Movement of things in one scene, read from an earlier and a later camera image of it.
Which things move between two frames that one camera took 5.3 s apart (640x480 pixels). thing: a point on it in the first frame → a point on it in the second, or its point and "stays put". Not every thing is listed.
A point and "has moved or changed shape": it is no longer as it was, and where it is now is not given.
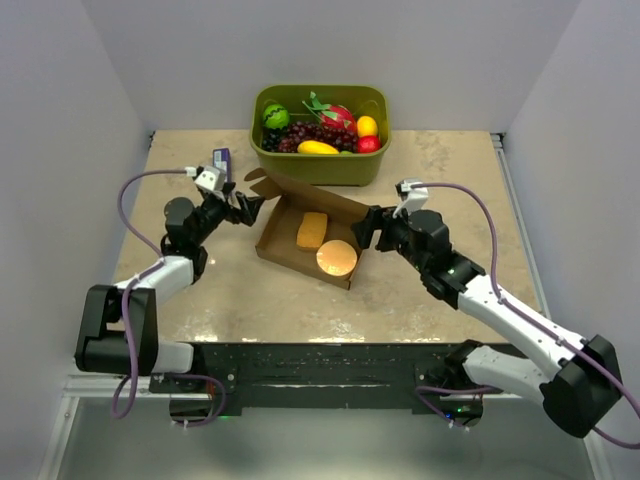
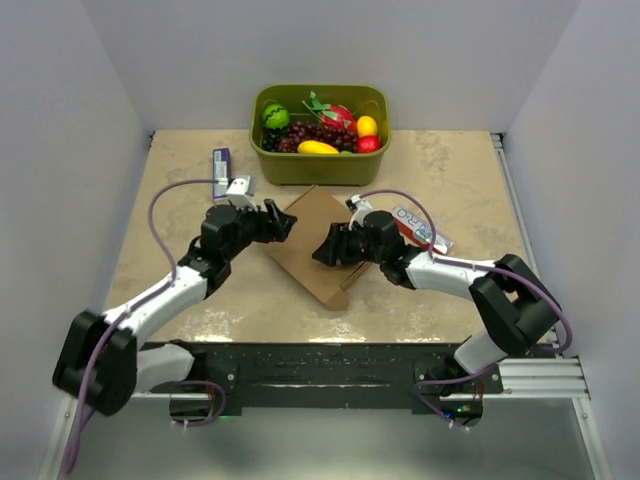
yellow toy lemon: (366, 126) stays put
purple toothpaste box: (221, 157) stays put
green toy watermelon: (276, 116) stays put
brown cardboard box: (309, 231) has moved or changed shape
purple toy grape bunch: (298, 133) stays put
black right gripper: (376, 219) → (337, 245)
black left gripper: (249, 207) → (279, 224)
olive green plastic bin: (345, 170) stays put
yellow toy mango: (313, 147) stays put
